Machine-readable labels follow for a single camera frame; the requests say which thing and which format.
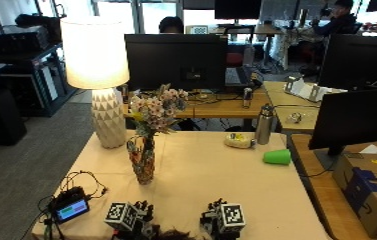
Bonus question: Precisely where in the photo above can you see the person's right hand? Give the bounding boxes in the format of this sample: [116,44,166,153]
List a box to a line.
[199,198,243,240]

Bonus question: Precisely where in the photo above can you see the person's left hand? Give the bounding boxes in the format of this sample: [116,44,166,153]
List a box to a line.
[111,200,162,240]

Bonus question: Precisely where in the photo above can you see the white marker cube right glove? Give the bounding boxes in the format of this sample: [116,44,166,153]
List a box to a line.
[218,203,247,234]

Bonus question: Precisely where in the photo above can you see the white marker cube glove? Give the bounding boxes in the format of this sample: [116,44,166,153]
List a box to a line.
[218,203,247,234]
[104,201,140,232]

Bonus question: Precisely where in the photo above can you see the white marker cube left glove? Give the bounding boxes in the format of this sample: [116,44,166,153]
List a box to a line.
[104,201,140,232]

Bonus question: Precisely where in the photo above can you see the beige tablecloth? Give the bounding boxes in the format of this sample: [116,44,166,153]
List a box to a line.
[31,130,333,240]

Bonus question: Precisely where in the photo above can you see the patterned glass vase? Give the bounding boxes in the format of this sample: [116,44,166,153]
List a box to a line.
[126,134,158,186]

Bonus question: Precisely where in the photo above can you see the small black screen device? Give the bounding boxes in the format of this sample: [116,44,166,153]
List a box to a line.
[47,186,91,225]

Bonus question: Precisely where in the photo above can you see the green plastic cup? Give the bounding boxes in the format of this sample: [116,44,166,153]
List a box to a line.
[261,148,293,166]

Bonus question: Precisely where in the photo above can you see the steel water bottle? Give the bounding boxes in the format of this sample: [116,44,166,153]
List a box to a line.
[255,103,277,146]

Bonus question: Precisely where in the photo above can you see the pink and white flower bouquet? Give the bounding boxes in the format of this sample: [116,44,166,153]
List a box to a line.
[128,83,190,138]

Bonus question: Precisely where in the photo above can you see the wooden desk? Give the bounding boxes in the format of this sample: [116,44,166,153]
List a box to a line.
[123,87,273,120]

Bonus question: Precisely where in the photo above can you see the small silver object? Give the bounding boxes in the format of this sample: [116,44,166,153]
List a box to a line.
[287,112,305,124]

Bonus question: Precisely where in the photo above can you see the silver can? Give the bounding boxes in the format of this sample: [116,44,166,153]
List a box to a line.
[241,87,255,109]

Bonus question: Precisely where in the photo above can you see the cardboard box with blue tape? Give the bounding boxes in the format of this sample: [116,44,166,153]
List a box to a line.
[332,152,377,240]

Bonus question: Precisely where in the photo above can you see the black monitor with stand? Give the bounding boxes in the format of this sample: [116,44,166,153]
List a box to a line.
[308,87,377,172]

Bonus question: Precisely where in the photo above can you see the white paper holder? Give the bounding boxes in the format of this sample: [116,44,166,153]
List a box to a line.
[283,75,348,103]

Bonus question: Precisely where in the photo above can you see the white table lamp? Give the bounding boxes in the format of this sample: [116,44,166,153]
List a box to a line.
[59,16,131,149]

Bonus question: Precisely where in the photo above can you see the black computer monitor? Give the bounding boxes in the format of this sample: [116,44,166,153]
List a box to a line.
[124,33,229,92]

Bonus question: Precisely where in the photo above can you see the black shelf unit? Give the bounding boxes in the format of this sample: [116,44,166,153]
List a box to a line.
[0,42,78,118]

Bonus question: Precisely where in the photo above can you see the white marker board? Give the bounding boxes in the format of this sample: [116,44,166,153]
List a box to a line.
[186,24,211,35]

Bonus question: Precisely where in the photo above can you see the large black monitor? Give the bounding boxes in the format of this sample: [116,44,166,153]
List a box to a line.
[317,33,377,91]

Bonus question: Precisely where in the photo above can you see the black equipment box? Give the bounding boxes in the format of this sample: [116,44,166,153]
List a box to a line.
[0,25,51,54]

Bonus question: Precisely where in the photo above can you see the black background monitor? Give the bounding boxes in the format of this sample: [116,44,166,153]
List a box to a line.
[214,0,264,20]

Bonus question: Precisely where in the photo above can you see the black device cables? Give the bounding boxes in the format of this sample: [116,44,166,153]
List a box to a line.
[31,170,110,240]

